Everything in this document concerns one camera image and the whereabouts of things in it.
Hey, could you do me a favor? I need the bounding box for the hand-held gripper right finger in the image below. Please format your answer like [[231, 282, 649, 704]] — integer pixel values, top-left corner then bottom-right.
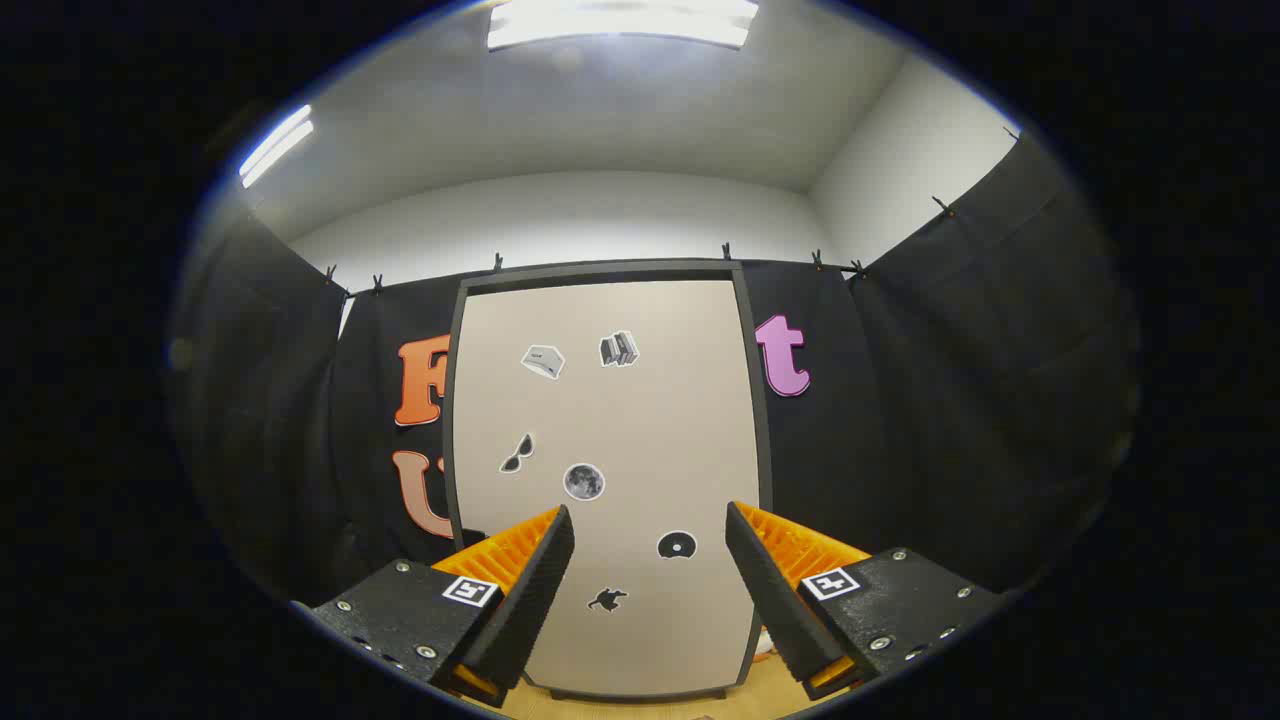
[[725, 500, 1006, 701]]

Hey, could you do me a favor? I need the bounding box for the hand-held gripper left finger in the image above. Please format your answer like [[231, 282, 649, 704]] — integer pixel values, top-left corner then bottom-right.
[[290, 505, 577, 709]]

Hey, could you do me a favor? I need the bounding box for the beige shoe cabinet door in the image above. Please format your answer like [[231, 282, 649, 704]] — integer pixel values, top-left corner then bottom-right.
[[455, 280, 761, 696]]

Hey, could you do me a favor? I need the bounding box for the dark grey shoe cabinet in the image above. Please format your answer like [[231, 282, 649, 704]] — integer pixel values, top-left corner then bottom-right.
[[443, 260, 774, 701]]

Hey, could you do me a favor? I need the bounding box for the black backdrop cloth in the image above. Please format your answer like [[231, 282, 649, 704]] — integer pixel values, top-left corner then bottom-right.
[[175, 130, 1141, 601]]

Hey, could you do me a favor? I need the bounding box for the narrow ceiling light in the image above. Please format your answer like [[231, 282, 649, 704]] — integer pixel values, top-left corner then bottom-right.
[[238, 105, 316, 189]]

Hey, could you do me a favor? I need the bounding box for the large rectangular ceiling light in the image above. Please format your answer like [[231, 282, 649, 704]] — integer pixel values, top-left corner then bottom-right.
[[487, 0, 761, 51]]

